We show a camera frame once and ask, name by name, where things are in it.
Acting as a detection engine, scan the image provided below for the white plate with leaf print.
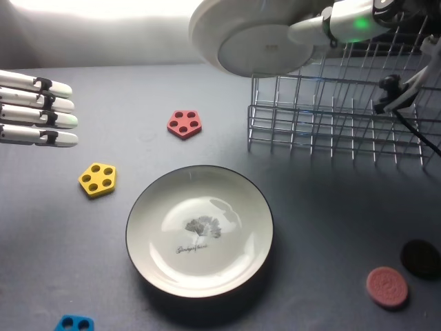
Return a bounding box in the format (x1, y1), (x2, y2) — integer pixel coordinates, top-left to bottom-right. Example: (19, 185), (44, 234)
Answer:
(125, 164), (275, 301)
(188, 0), (327, 79)

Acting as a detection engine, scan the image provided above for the metal wire dish rack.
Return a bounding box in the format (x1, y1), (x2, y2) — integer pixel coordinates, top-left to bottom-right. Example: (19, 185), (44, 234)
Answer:
(247, 20), (441, 170)

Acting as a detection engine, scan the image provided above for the dark brown sandwich cookie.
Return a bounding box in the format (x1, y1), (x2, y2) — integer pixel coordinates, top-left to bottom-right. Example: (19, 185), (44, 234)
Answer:
(400, 239), (441, 279)

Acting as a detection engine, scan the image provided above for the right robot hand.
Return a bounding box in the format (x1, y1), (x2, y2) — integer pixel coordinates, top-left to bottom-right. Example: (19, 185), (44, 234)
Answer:
(287, 0), (392, 48)

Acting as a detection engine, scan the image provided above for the blue pentagon block with holes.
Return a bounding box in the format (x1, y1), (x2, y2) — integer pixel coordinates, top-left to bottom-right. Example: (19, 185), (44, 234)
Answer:
(54, 314), (95, 331)

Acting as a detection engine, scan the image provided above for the yellow pentagon block with holes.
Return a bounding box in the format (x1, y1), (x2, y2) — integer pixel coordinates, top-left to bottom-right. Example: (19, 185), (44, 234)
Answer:
(78, 162), (119, 200)

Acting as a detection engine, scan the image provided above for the white backdrop curtain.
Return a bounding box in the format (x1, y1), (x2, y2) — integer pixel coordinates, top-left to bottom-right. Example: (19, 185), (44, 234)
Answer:
(0, 0), (345, 68)

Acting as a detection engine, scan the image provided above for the grey table cloth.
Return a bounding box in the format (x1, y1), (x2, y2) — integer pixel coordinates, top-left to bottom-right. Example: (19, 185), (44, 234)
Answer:
(0, 63), (441, 331)

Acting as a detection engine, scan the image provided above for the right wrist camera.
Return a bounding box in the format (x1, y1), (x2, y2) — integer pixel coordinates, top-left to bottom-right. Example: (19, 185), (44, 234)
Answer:
(373, 74), (411, 114)

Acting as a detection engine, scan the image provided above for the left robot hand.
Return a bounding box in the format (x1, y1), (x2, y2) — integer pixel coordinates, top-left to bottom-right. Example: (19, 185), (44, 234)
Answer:
(0, 70), (79, 148)

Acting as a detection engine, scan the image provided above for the pink sandwich cookie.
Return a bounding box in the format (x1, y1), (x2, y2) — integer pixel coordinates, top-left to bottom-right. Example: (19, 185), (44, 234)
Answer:
(365, 266), (410, 309)

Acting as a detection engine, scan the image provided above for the red pentagon block with holes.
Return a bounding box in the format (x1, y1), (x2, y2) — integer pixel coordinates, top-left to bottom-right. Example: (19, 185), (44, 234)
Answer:
(166, 110), (203, 141)

